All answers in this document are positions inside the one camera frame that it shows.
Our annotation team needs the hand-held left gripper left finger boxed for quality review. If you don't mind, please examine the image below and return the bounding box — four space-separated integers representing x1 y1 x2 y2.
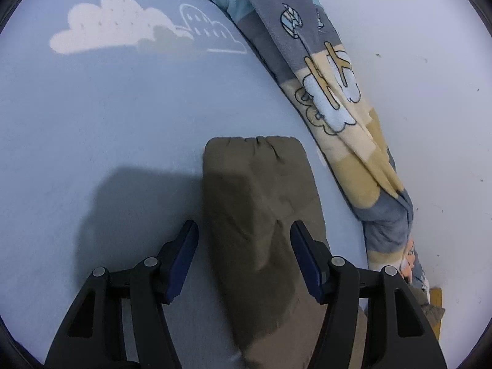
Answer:
44 220 200 369

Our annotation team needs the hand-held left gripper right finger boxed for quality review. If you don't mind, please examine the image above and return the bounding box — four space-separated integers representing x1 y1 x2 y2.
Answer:
290 220 449 369

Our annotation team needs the olive padded jacket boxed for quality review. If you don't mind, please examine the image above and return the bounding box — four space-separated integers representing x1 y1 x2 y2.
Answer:
202 135 446 369

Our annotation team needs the light blue cloud bed sheet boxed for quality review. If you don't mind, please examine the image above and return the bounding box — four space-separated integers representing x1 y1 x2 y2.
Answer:
0 0 370 369

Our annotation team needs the cartoon printed fleece blanket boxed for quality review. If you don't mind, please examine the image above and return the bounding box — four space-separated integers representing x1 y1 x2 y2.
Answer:
184 0 431 293

